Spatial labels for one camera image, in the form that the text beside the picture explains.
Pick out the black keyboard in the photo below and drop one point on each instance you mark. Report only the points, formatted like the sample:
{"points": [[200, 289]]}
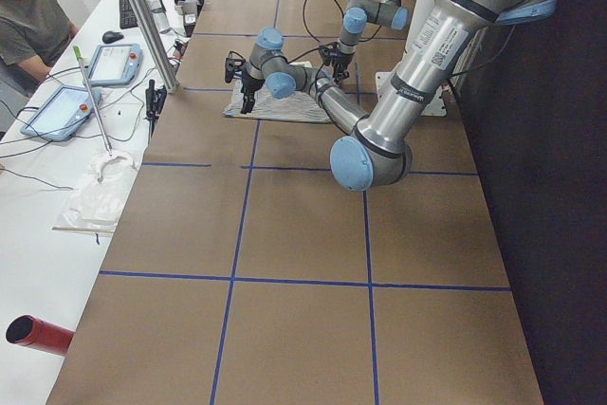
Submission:
{"points": [[127, 16]]}

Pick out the blue teach pendant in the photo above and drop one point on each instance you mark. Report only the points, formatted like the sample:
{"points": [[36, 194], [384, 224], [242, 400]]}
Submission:
{"points": [[114, 65], [61, 115]]}

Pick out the seated person grey shirt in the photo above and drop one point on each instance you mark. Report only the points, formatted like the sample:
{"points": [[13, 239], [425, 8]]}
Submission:
{"points": [[34, 35]]}

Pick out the black computer mouse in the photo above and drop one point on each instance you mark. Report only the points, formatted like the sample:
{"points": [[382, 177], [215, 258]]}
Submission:
{"points": [[110, 37]]}

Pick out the brown paper table cover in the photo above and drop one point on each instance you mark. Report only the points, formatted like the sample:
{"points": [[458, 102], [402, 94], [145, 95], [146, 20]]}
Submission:
{"points": [[241, 272]]}

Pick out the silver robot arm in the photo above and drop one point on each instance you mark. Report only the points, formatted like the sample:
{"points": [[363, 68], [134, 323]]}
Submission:
{"points": [[373, 150], [359, 13]]}

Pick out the red cylinder bottle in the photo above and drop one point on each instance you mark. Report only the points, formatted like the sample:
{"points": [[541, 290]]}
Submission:
{"points": [[31, 332]]}

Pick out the aluminium frame post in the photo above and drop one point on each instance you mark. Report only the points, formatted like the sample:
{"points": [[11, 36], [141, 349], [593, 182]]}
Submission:
{"points": [[153, 41]]}

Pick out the upper blue teach pendant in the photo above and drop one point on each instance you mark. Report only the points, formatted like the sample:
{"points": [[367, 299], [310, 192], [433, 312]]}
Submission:
{"points": [[114, 65]]}

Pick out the lower blue teach pendant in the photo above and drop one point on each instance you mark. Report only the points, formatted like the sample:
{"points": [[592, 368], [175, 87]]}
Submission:
{"points": [[61, 115]]}

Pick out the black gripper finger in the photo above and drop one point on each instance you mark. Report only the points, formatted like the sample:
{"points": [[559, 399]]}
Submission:
{"points": [[248, 104], [340, 75]]}

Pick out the reacher grabber stick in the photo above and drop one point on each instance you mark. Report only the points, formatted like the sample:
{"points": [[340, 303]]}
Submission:
{"points": [[111, 155]]}

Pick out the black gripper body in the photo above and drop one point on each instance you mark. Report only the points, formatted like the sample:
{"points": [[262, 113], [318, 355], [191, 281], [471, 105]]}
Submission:
{"points": [[340, 62], [249, 83]]}

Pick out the navy white striped polo shirt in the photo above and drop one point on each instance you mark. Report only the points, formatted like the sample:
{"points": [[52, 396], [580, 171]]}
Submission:
{"points": [[289, 108]]}

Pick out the clear plastic bag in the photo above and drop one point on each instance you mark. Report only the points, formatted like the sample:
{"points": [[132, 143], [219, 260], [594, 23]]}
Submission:
{"points": [[96, 206]]}

